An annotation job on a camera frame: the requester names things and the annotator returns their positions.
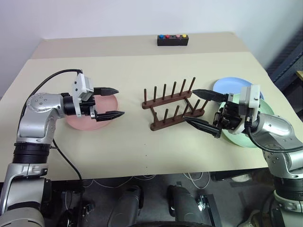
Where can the green plate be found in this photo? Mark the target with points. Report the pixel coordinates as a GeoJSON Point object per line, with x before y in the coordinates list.
{"type": "Point", "coordinates": [236, 140]}

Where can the black button box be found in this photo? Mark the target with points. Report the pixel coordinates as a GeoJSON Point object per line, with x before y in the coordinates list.
{"type": "Point", "coordinates": [172, 42]}

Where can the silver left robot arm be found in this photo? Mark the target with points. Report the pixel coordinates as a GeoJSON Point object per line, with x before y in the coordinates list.
{"type": "Point", "coordinates": [35, 118]}

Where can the white shoe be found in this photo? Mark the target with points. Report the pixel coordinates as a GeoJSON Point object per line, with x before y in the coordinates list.
{"type": "Point", "coordinates": [241, 177]}

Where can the beige table cover sheet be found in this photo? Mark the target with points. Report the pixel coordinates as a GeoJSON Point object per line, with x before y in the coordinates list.
{"type": "Point", "coordinates": [142, 146]}

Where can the brown wooden dish rack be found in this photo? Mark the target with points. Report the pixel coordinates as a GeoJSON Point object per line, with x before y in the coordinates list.
{"type": "Point", "coordinates": [166, 99]}

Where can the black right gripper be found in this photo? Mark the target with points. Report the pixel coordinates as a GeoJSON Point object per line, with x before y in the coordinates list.
{"type": "Point", "coordinates": [228, 118]}

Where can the brown cardboard box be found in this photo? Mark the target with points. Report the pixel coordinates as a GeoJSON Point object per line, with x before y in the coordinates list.
{"type": "Point", "coordinates": [300, 76]}

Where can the pink plate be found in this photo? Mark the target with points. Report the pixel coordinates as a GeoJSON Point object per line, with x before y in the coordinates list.
{"type": "Point", "coordinates": [82, 124]}

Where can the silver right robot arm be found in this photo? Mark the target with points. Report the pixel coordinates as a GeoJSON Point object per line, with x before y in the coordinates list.
{"type": "Point", "coordinates": [277, 127]}

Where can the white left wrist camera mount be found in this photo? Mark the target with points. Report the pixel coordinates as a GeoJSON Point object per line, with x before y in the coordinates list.
{"type": "Point", "coordinates": [79, 87]}

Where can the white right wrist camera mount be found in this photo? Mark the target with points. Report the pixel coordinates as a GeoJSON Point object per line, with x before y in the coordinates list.
{"type": "Point", "coordinates": [253, 97]}

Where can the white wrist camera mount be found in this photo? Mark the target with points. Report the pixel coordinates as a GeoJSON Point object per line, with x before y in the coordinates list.
{"type": "Point", "coordinates": [253, 97]}
{"type": "Point", "coordinates": [79, 87]}

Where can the black metal table foot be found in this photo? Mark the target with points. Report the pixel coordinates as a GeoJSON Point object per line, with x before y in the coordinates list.
{"type": "Point", "coordinates": [209, 208]}

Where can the dark rounded shape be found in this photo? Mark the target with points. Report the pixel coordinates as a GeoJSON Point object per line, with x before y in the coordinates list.
{"type": "Point", "coordinates": [182, 203]}
{"type": "Point", "coordinates": [127, 205]}

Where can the blue plate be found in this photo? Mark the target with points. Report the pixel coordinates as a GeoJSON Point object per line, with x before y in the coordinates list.
{"type": "Point", "coordinates": [232, 85]}

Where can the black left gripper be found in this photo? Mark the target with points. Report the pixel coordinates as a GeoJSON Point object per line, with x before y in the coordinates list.
{"type": "Point", "coordinates": [88, 109]}

